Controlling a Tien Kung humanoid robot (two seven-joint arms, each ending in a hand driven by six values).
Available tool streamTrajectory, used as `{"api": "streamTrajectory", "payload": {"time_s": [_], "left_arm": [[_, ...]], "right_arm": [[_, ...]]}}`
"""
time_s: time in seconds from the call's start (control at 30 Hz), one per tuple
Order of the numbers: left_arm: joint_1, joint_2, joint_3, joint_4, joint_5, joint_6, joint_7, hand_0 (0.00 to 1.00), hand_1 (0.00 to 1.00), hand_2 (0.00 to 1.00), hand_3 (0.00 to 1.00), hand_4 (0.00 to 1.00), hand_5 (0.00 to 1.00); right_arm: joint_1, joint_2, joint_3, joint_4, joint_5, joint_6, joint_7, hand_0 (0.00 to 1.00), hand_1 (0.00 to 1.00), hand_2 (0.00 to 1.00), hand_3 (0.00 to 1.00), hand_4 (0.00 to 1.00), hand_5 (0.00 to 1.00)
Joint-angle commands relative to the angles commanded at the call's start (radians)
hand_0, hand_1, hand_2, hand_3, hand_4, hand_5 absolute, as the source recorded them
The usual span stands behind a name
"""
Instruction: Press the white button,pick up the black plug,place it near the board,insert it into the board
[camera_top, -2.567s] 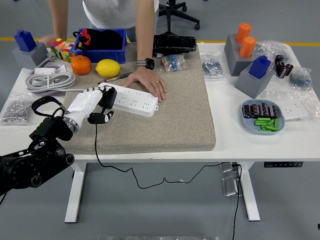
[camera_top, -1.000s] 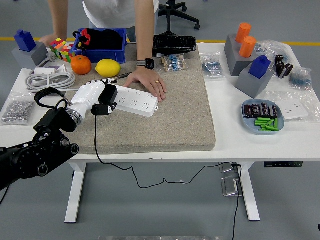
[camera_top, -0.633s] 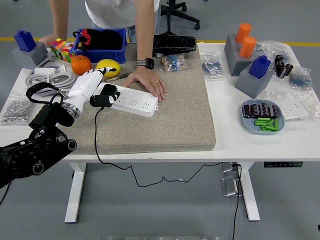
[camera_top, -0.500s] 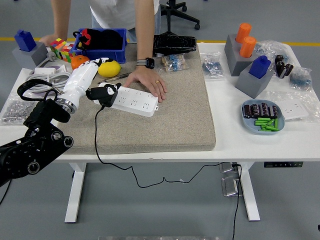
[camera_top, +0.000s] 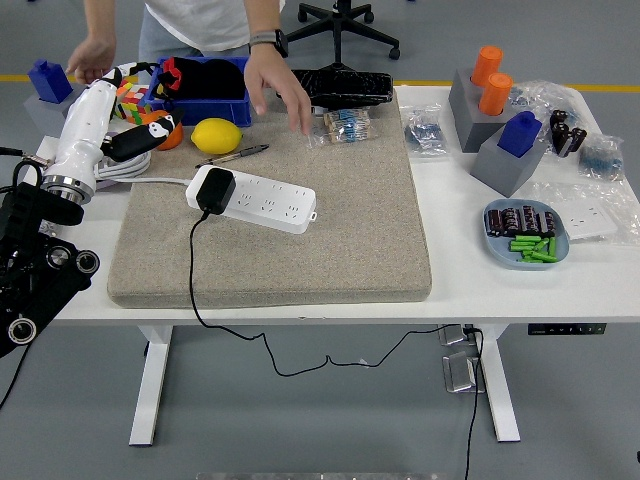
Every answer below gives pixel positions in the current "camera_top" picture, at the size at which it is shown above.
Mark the person's left hand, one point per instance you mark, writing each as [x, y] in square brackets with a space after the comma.
[275, 75]

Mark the person's right hand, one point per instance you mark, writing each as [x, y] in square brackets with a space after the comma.
[95, 57]

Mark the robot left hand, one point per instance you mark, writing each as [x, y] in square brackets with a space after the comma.
[85, 125]

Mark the white power strip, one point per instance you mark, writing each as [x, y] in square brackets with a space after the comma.
[275, 202]

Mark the black plug adapter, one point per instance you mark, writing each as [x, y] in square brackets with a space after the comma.
[216, 190]

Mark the person's left forearm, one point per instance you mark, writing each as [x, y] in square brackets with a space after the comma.
[262, 15]

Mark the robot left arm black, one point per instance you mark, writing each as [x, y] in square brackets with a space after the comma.
[40, 280]

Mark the black wrist watch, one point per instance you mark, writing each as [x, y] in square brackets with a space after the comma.
[272, 40]

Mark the grey block holder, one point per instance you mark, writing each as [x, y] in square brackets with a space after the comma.
[40, 115]
[505, 172]

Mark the blue house-shaped block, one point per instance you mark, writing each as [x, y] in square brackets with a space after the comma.
[520, 135]
[50, 82]

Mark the black cloth bag red trim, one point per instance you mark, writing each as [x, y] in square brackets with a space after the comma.
[210, 77]

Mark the blue plastic bin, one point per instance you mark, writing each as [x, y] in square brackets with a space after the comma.
[215, 111]

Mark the black glossy tray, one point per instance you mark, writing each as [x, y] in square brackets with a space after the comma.
[350, 85]

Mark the black office chair base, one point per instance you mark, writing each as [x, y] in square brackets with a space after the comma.
[340, 30]

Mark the black pen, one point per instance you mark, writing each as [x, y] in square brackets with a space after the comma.
[245, 151]

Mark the yellow lemon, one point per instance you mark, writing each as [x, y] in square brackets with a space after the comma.
[216, 136]

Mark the clear bag of taped resistors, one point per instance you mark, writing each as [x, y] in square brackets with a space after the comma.
[345, 125]

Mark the orange fruit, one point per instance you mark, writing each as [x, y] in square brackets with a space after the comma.
[172, 141]

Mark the person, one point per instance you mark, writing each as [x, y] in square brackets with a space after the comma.
[200, 20]

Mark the black table control panel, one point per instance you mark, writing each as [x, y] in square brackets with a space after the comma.
[565, 329]

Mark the white table leg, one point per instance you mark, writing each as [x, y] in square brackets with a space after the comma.
[502, 400]
[150, 390]

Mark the clear bag of blue parts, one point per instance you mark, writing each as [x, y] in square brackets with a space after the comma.
[425, 135]

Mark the grey-brown mat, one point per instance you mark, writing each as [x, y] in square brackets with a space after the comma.
[325, 240]

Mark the silver metal pedal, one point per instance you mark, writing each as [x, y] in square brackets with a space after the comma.
[452, 336]
[460, 372]

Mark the grey holder with two holes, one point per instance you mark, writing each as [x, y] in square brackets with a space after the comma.
[472, 125]

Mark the orange cylinder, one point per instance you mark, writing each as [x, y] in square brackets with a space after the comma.
[495, 95]
[486, 65]

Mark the green battery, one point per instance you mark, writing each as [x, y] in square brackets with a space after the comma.
[521, 246]
[544, 257]
[527, 260]
[525, 239]
[541, 245]
[552, 247]

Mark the light blue plate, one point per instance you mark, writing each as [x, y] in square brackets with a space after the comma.
[500, 252]

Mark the clear plastic socket bag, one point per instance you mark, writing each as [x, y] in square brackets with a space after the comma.
[625, 210]

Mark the dark brown capacitor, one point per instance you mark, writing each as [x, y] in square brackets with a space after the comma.
[547, 223]
[511, 221]
[529, 220]
[495, 222]

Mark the crumpled clear bag blue parts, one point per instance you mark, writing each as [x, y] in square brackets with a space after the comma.
[545, 95]

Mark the bag of dark capacitors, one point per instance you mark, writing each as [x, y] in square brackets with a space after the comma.
[565, 135]

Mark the clear bag of blue resistors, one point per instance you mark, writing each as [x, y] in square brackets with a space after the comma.
[602, 160]

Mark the white wall socket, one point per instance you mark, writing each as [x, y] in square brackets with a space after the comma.
[587, 220]

